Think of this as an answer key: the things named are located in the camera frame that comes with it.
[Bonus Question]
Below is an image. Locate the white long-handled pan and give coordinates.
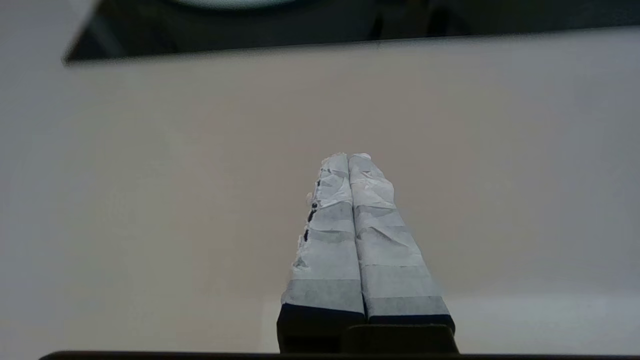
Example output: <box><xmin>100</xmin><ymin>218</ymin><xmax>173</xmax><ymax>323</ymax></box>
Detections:
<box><xmin>167</xmin><ymin>0</ymin><xmax>303</xmax><ymax>11</ymax></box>

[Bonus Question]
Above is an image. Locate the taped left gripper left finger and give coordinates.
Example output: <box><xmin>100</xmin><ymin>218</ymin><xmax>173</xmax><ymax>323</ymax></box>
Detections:
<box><xmin>276</xmin><ymin>152</ymin><xmax>367</xmax><ymax>354</ymax></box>

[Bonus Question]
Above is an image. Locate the wide black glass cooktop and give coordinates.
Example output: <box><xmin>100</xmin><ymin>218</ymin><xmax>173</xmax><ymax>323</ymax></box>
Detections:
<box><xmin>61</xmin><ymin>0</ymin><xmax>640</xmax><ymax>66</ymax></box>

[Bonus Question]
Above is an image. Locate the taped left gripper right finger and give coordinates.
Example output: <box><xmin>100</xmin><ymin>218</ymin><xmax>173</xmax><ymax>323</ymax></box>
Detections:
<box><xmin>347</xmin><ymin>153</ymin><xmax>457</xmax><ymax>335</ymax></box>

